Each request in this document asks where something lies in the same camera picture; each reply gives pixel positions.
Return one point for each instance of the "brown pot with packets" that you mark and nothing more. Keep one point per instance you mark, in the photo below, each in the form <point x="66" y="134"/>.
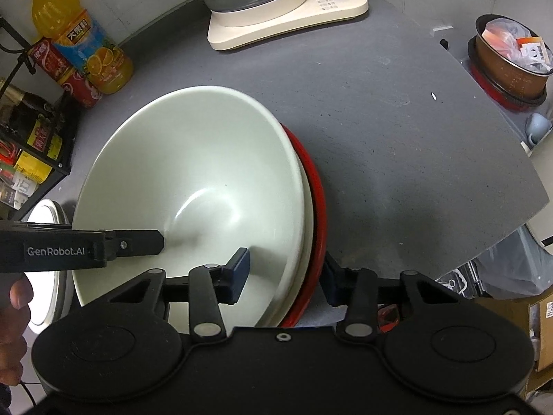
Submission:
<point x="514" y="80"/>

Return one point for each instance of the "black metal shelf rack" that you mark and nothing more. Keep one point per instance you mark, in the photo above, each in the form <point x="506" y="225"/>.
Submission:
<point x="65" y="105"/>

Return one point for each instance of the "orange juice bottle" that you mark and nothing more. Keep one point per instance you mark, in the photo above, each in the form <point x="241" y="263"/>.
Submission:
<point x="80" y="38"/>

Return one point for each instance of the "person's left hand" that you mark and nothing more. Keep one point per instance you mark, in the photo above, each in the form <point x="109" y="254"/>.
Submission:
<point x="14" y="320"/>

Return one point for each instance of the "pale green bowl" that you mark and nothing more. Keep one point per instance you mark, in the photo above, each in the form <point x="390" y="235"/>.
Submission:
<point x="212" y="170"/>
<point x="275" y="314"/>

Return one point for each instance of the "white air fryer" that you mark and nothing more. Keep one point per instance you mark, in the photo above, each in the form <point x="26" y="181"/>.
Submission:
<point x="540" y="225"/>

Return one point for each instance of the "red cola can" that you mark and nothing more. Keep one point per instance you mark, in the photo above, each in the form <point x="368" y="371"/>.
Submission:
<point x="80" y="88"/>
<point x="48" y="58"/>

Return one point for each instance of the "red cola can lower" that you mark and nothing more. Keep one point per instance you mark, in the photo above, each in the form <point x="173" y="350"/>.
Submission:
<point x="80" y="88"/>

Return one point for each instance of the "light blue cup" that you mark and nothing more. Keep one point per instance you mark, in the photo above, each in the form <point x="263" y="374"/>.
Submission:
<point x="537" y="126"/>

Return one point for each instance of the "red pot lid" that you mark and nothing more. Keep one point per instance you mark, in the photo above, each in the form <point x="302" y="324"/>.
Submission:
<point x="498" y="95"/>

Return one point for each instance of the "red and black bowl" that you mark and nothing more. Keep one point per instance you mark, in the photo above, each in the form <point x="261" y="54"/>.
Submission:
<point x="307" y="279"/>

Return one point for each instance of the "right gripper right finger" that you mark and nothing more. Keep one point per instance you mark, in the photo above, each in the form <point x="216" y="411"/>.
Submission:
<point x="357" y="290"/>

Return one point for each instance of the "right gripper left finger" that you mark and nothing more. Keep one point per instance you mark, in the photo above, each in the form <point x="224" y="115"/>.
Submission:
<point x="210" y="287"/>

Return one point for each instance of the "red cola can upper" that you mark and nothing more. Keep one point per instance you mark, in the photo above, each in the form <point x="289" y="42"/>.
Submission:
<point x="48" y="58"/>

